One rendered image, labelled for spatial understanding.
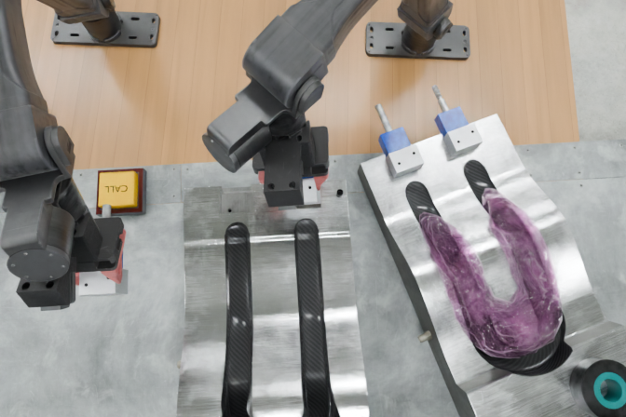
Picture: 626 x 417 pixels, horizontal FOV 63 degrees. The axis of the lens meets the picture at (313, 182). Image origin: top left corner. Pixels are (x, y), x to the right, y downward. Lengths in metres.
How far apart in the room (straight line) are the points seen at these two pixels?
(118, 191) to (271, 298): 0.32
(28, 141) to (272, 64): 0.25
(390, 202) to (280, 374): 0.32
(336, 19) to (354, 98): 0.44
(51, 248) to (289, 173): 0.26
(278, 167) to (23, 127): 0.27
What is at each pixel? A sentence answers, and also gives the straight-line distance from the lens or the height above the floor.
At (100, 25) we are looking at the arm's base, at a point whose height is 0.86.
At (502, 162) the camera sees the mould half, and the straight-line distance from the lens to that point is 0.93.
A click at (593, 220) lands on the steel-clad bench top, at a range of 1.04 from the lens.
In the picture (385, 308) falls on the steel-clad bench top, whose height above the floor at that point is 0.80.
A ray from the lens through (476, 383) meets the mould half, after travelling 0.83.
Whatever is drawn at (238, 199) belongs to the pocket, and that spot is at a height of 0.86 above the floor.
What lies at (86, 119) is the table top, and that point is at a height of 0.80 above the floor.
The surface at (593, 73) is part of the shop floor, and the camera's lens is 2.17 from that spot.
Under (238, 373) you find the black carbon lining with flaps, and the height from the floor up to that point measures 0.91.
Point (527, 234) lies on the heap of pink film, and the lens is 0.85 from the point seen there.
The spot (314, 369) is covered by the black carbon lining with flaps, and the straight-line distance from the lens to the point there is 0.77.
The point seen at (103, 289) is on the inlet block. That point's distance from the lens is 0.78.
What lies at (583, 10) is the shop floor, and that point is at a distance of 2.29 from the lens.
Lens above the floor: 1.68
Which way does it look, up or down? 75 degrees down
